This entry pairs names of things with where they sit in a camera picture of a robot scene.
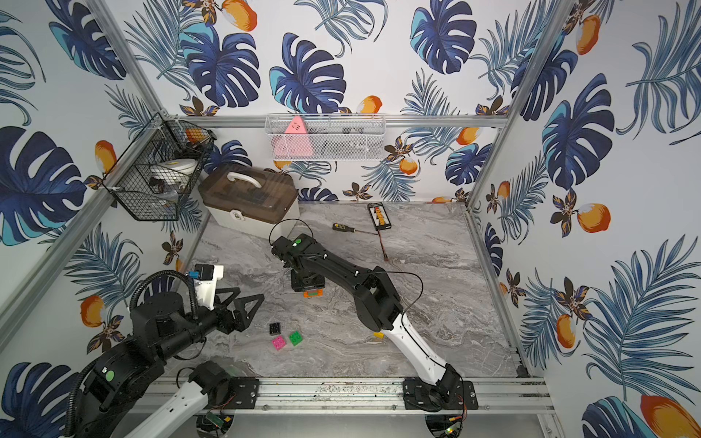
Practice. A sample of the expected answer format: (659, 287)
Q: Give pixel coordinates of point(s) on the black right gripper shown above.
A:
(296, 286)

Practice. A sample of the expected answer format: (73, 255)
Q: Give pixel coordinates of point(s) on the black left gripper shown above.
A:
(223, 315)

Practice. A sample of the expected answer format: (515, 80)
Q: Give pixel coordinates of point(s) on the orange lego plate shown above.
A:
(313, 293)

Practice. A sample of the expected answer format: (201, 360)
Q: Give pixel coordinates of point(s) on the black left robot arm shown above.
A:
(167, 319)

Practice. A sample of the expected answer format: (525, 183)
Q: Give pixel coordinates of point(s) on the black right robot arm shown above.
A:
(437, 385)

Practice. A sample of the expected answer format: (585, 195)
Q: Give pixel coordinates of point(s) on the black lego brick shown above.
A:
(274, 329)

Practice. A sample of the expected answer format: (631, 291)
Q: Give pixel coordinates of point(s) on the pink lego brick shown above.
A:
(279, 343)

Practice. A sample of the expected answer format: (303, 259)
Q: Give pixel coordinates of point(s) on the green lego with number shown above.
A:
(296, 338)

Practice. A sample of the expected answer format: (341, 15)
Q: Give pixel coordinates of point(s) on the black yellow screwdriver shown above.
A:
(343, 228)

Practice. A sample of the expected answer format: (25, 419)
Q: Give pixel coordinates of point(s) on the white box brown lid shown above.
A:
(251, 201)

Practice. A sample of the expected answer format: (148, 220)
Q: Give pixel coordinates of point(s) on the black board yellow connectors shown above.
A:
(380, 219)

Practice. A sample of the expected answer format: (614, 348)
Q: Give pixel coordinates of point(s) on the pink triangle card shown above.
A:
(294, 142)

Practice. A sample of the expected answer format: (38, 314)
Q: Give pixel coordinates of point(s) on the white object in basket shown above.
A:
(175, 170)

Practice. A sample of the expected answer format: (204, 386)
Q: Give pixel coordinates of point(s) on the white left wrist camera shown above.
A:
(205, 277)

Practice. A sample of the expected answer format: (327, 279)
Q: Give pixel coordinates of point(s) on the clear wall shelf tray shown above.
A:
(336, 137)

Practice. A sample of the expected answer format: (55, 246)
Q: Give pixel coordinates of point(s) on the black wire basket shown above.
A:
(130, 181)

